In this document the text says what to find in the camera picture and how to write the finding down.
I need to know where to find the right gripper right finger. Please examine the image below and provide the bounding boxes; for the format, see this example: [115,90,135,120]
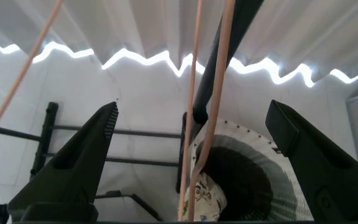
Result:
[265,99,358,223]

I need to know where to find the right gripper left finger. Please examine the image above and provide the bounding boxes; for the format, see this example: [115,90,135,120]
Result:
[7,101,119,223]

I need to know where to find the black clothes rack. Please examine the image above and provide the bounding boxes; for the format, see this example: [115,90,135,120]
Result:
[0,0,265,194]

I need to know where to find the white laundry basket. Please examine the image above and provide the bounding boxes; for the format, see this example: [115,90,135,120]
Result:
[190,118,315,222]

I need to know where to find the cream printed garment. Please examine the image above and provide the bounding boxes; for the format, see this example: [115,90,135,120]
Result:
[183,172,228,222]

